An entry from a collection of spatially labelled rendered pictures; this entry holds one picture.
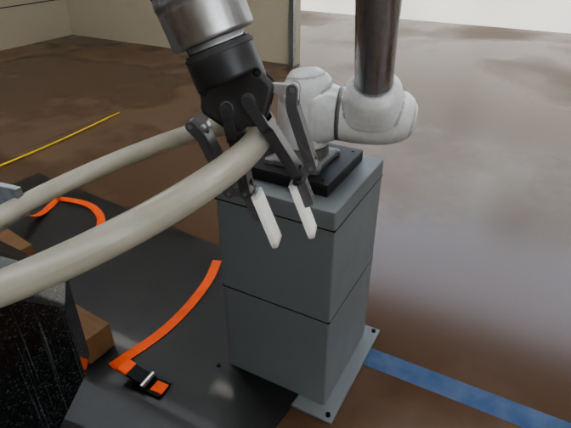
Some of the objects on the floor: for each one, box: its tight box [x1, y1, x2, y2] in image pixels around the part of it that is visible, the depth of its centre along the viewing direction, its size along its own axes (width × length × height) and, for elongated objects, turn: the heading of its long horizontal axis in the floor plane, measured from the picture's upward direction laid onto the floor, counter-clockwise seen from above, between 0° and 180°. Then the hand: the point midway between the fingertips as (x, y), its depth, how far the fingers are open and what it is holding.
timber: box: [76, 304, 115, 364], centre depth 196 cm, size 30×12×12 cm, turn 57°
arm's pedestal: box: [215, 155, 383, 425], centre depth 175 cm, size 50×50×80 cm
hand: (285, 213), depth 58 cm, fingers closed on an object, 4 cm apart
